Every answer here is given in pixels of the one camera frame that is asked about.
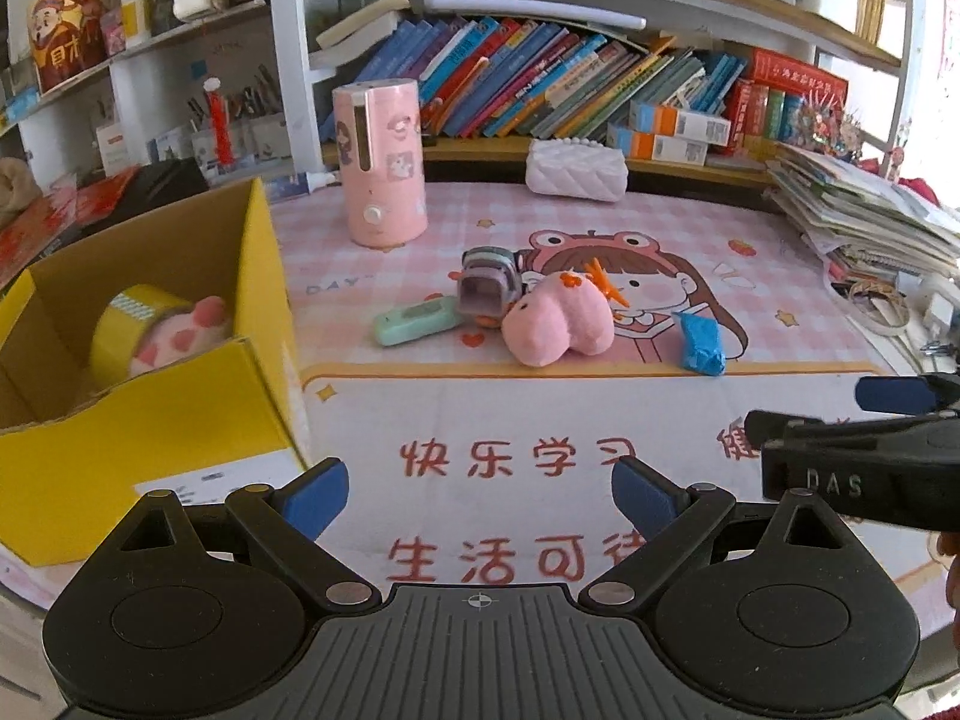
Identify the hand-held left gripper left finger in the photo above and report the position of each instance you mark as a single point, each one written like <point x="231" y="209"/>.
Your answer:
<point x="319" y="499"/>

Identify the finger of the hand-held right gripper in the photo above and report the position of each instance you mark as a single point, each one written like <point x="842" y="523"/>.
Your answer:
<point x="892" y="394"/>
<point x="772" y="429"/>

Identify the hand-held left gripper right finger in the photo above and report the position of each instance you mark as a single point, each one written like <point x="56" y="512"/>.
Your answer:
<point x="645" y="499"/>

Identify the yellow cardboard box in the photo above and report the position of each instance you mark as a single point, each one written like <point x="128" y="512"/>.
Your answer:
<point x="187" y="420"/>

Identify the pink paw plush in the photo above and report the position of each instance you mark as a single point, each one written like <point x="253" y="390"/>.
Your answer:
<point x="180" y="334"/>

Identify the yellow tape roll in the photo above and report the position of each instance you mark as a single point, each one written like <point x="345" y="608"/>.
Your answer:
<point x="124" y="322"/>

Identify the person's right forearm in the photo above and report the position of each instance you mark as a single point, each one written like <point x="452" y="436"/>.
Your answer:
<point x="947" y="577"/>

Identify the bunch of keys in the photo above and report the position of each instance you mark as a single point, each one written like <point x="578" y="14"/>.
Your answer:
<point x="939" y="349"/>

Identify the white plug adapter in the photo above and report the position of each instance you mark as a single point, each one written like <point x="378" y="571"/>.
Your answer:
<point x="939" y="309"/>

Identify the blue packet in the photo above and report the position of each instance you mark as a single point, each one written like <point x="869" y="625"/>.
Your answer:
<point x="697" y="341"/>

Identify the stack of papers and notebooks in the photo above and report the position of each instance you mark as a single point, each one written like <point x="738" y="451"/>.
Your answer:
<point x="862" y="217"/>

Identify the printed pink desk mat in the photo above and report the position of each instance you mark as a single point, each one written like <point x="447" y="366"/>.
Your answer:
<point x="487" y="405"/>

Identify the mint green remote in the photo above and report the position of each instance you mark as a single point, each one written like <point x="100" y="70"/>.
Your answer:
<point x="412" y="321"/>

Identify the small pink plush toy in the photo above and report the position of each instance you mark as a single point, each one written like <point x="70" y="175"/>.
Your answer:
<point x="547" y="322"/>

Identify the small cartoon figure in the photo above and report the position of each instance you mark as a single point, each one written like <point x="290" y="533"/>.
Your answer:
<point x="894" y="161"/>

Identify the colourful paper ornament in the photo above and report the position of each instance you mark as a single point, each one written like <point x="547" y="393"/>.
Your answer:
<point x="829" y="120"/>

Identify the orange white carton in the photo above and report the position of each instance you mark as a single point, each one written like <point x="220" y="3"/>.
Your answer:
<point x="656" y="146"/>
<point x="679" y="121"/>

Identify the red upright books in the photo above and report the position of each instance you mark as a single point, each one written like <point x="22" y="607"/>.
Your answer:
<point x="765" y="109"/>

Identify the blue white tube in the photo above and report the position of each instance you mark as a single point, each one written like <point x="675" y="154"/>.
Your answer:
<point x="300" y="184"/>

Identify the white quilted pouch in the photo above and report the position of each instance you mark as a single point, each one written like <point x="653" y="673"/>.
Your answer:
<point x="574" y="172"/>

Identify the red boxed book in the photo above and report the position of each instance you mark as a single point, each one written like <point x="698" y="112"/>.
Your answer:
<point x="799" y="71"/>

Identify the pink cylindrical humidifier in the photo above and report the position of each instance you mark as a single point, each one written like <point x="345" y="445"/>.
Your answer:
<point x="379" y="165"/>

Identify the black bag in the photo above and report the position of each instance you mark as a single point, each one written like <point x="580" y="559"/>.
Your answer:
<point x="157" y="187"/>

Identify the pencil holders with pencils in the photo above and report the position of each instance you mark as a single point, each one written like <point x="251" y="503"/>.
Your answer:
<point x="251" y="116"/>

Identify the red printed papers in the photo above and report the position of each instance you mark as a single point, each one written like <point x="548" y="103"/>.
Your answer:
<point x="45" y="221"/>

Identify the row of leaning books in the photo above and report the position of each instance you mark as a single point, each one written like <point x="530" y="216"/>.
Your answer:
<point x="525" y="75"/>

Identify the beige plush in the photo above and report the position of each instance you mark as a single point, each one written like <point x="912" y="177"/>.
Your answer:
<point x="16" y="187"/>

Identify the white bookshelf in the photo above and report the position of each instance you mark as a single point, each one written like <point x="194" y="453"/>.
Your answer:
<point x="289" y="52"/>

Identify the white side shelf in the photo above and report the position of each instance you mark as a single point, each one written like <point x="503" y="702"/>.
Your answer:
<point x="135" y="90"/>

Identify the cream thick book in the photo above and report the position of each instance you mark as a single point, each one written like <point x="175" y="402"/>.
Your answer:
<point x="360" y="26"/>

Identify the white long board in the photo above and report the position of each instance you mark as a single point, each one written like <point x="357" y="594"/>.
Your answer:
<point x="525" y="9"/>

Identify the white cup yellow label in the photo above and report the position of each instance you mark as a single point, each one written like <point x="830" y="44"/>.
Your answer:
<point x="136" y="15"/>

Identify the fortune god figure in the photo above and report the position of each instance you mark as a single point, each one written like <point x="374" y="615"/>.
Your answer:
<point x="64" y="37"/>

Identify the grey toy camera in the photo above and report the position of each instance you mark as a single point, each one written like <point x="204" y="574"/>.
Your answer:
<point x="484" y="292"/>

